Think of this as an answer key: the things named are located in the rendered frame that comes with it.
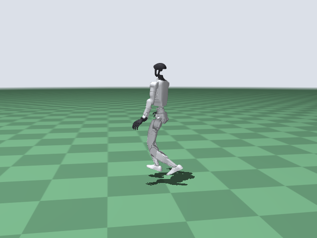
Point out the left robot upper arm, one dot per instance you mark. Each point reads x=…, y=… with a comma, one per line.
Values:
x=153, y=87

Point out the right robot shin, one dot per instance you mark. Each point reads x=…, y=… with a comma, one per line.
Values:
x=156, y=162

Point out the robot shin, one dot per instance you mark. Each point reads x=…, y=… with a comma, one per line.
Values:
x=159, y=155
x=156, y=162

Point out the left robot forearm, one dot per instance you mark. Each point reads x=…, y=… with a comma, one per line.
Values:
x=147, y=109

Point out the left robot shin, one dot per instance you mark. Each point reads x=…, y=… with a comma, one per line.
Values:
x=159, y=155

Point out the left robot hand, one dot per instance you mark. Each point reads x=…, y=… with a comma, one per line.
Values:
x=138, y=122

